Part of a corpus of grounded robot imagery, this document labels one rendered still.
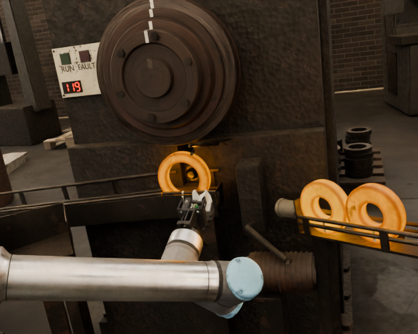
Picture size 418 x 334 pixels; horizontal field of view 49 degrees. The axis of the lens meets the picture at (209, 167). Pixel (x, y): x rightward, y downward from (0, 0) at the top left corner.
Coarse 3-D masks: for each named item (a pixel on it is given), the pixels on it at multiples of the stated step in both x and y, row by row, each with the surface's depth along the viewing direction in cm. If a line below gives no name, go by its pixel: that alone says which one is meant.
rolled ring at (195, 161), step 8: (176, 152) 156; (184, 152) 155; (168, 160) 156; (176, 160) 155; (184, 160) 154; (192, 160) 154; (200, 160) 154; (160, 168) 158; (168, 168) 157; (200, 168) 154; (208, 168) 156; (160, 176) 159; (168, 176) 160; (200, 176) 155; (208, 176) 155; (160, 184) 160; (168, 184) 160; (200, 184) 156; (208, 184) 155
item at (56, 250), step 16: (48, 208) 160; (64, 208) 155; (0, 224) 155; (16, 224) 157; (32, 224) 159; (48, 224) 161; (64, 224) 163; (0, 240) 156; (16, 240) 158; (32, 240) 160; (48, 240) 160; (64, 240) 157; (48, 304) 154; (48, 320) 155; (64, 320) 157
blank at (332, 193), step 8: (312, 184) 129; (320, 184) 127; (328, 184) 126; (336, 184) 126; (304, 192) 132; (312, 192) 130; (320, 192) 128; (328, 192) 125; (336, 192) 124; (344, 192) 125; (304, 200) 133; (312, 200) 131; (328, 200) 126; (336, 200) 124; (344, 200) 124; (304, 208) 134; (312, 208) 132; (336, 208) 125; (344, 208) 123; (312, 216) 133; (320, 216) 131; (328, 216) 131; (336, 216) 126; (344, 216) 124; (320, 224) 131; (328, 224) 129; (328, 232) 130; (336, 232) 128
